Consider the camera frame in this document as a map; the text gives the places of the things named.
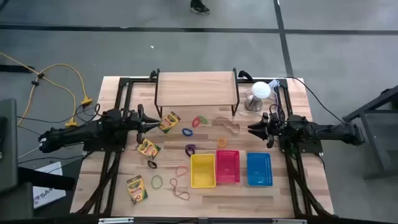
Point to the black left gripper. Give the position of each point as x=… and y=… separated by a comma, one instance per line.
x=140, y=124

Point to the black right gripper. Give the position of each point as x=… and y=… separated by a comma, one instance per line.
x=271, y=129

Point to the Crayola crayon box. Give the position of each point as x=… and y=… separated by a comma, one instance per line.
x=136, y=189
x=169, y=122
x=148, y=148

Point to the orange rubber band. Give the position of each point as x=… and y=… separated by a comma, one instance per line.
x=176, y=171

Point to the large green rubber band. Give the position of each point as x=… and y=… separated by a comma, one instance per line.
x=151, y=181

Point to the long red-brown rubber band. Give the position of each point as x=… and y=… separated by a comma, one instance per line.
x=172, y=183

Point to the yellow plastic basket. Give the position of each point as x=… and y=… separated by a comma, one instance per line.
x=202, y=171

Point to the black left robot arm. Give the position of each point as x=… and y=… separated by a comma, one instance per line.
x=77, y=133

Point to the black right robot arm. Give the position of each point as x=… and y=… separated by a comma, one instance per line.
x=326, y=132

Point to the blue spiral coil band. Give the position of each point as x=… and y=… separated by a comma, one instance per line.
x=184, y=133

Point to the blue plastic basket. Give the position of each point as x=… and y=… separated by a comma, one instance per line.
x=259, y=169

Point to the white dome metal lamp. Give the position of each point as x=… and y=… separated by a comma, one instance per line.
x=260, y=89

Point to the black spiral coil band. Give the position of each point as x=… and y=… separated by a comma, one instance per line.
x=187, y=153
x=149, y=164

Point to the orange spiral coil band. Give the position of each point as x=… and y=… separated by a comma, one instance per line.
x=218, y=142

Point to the red rubber band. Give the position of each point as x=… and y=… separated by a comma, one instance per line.
x=193, y=121

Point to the red plastic basket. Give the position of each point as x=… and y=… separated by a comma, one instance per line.
x=228, y=168

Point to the small green band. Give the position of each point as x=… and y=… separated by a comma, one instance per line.
x=206, y=119

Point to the wooden shelf riser black legs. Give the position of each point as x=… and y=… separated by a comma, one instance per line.
x=196, y=88

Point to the black flat board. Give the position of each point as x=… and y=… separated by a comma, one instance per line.
x=46, y=179

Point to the black metal stand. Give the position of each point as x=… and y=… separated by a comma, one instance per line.
x=373, y=102

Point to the white printed sign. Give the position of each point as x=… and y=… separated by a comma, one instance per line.
x=49, y=196

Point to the person's shoe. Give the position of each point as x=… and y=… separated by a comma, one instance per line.
x=199, y=7

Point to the grey cabinet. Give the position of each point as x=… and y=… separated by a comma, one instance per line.
x=7, y=140

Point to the black metal table frame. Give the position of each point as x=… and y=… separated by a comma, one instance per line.
x=140, y=80

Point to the silver frame bracket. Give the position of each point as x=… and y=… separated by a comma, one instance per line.
x=115, y=220
x=289, y=221

